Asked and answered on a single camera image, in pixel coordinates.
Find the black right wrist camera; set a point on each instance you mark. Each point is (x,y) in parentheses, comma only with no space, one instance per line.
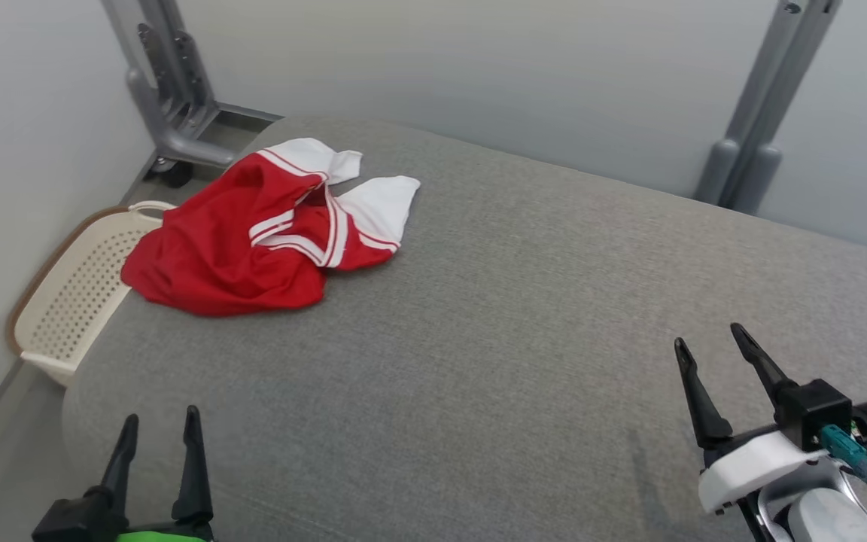
(825,418)

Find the grey metal stand with caster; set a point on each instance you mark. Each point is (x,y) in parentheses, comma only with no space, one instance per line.
(170,90)

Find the cream perforated laundry basket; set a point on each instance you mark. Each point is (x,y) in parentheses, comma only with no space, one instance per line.
(76,293)

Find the red and white jersey garment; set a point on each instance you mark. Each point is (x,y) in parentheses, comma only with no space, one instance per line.
(245,241)

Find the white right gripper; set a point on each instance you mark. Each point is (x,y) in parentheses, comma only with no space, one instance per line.
(757,470)

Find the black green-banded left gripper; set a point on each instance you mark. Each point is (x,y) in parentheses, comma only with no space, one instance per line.
(80,519)

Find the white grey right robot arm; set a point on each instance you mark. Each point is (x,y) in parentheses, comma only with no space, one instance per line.
(825,512)

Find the grey metal double post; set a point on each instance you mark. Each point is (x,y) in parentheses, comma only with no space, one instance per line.
(757,113)

